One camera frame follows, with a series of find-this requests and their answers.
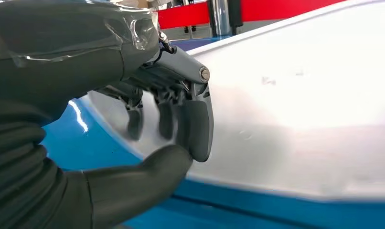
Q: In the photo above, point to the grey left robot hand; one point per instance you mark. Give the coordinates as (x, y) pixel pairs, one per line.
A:
(53, 63)

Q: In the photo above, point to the black belt stanchion post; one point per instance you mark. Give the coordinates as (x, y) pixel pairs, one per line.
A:
(221, 15)

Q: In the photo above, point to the red barrier belt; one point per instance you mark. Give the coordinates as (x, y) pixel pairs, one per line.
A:
(179, 14)

